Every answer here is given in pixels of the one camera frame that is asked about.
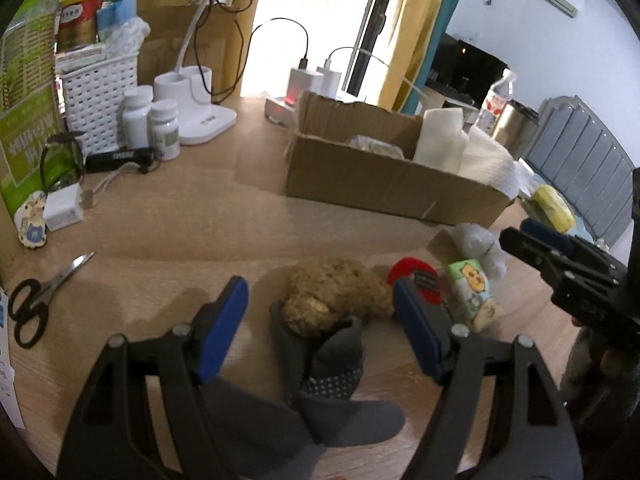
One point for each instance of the teal curtain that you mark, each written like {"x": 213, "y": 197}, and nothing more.
{"x": 452, "y": 5}

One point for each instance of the black rectangular device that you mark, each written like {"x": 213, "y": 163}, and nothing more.
{"x": 115, "y": 159}

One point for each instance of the yellow curtain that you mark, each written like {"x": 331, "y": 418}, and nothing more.
{"x": 415, "y": 30}

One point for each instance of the grey padded headboard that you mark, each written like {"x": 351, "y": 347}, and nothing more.
{"x": 585, "y": 160}

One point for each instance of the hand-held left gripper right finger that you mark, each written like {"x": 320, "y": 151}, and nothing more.
{"x": 415, "y": 325}

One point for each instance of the brown cardboard sheet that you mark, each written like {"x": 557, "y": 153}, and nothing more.
{"x": 165, "y": 30}

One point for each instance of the green paper cup package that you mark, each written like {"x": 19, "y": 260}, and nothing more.
{"x": 25, "y": 85}

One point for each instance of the black scissors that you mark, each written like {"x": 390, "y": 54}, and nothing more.
{"x": 35, "y": 300}

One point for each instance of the brown fuzzy plush toy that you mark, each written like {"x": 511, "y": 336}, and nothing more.
{"x": 330, "y": 292}

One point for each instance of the yellow wet wipes pack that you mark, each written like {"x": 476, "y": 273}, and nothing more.
{"x": 552, "y": 207}

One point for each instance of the white power strip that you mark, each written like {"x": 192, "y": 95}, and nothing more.
{"x": 280, "y": 109}

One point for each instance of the blue and white packet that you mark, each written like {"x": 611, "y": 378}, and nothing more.
{"x": 117, "y": 15}

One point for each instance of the clear water bottle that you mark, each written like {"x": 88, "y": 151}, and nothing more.
{"x": 497, "y": 100}

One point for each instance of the steel tumbler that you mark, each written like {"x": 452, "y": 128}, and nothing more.
{"x": 515, "y": 125}

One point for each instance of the green printed tissue pack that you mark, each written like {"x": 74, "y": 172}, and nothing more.
{"x": 472, "y": 292}

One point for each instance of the person's right hand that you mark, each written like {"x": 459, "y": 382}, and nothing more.
{"x": 610, "y": 364}

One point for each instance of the black eyeglasses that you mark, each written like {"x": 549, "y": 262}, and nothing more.
{"x": 62, "y": 160}

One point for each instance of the round printed badge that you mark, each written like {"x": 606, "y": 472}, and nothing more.
{"x": 32, "y": 225}

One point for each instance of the white desk lamp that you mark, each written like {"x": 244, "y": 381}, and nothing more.
{"x": 200, "y": 115}

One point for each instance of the white cube charger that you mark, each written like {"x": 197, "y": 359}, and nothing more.
{"x": 62, "y": 207}

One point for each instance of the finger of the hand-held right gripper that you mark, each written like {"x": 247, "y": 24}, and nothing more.
{"x": 530, "y": 252}
{"x": 547, "y": 235}

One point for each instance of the clear plastic bag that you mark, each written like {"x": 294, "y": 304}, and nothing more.
{"x": 477, "y": 245}

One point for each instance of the white paper sheet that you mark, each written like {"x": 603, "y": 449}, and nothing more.
{"x": 7, "y": 360}

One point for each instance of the red labelled jar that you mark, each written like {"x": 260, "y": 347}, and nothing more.
{"x": 77, "y": 27}

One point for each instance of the small white pill bottle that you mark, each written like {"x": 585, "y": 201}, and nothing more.
{"x": 166, "y": 132}

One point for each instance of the white woven basket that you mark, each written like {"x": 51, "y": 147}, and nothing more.
{"x": 97, "y": 100}

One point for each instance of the brown cardboard box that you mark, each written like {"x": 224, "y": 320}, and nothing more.
{"x": 380, "y": 180}

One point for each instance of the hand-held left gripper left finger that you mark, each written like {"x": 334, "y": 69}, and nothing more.
{"x": 225, "y": 325}

